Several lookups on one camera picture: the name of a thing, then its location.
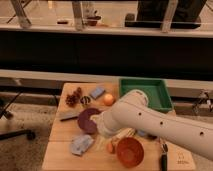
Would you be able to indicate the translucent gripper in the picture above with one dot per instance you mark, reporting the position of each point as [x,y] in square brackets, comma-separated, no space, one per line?
[101,142]

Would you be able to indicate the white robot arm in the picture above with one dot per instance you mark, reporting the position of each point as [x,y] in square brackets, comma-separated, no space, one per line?
[132,111]

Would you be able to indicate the blue cup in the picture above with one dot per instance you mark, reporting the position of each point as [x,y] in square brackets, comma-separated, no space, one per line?
[142,133]

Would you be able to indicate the orange carrot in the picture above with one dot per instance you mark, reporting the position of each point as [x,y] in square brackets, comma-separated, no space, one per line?
[110,148]

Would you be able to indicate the crumpled blue cloth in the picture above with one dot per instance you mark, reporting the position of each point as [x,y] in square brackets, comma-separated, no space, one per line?
[80,144]

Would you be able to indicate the wooden board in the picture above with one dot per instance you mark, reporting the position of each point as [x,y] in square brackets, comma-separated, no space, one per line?
[59,158]

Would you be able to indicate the purple bowl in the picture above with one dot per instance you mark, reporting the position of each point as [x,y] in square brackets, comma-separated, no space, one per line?
[84,121]

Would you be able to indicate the corn cob toy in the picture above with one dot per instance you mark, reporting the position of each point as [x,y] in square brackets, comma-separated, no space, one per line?
[128,132]

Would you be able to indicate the orange bowl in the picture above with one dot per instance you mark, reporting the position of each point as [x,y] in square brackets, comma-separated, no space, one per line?
[130,152]

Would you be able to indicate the orange fruit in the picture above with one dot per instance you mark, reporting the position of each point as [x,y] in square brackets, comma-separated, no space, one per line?
[108,99]

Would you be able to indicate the black white striped ball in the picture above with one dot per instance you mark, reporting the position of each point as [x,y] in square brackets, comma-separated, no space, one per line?
[85,100]

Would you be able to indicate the small dark jar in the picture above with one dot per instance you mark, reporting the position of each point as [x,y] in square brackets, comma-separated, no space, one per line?
[152,137]

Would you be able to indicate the blue sponge block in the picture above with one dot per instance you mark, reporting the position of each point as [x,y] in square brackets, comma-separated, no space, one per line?
[97,92]

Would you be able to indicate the brown pine cone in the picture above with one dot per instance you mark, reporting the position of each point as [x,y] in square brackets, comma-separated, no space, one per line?
[73,99]

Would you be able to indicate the green plastic tray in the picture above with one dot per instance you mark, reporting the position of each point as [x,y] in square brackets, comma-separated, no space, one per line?
[155,89]

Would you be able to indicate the black handled tool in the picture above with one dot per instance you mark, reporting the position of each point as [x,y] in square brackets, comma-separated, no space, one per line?
[164,158]

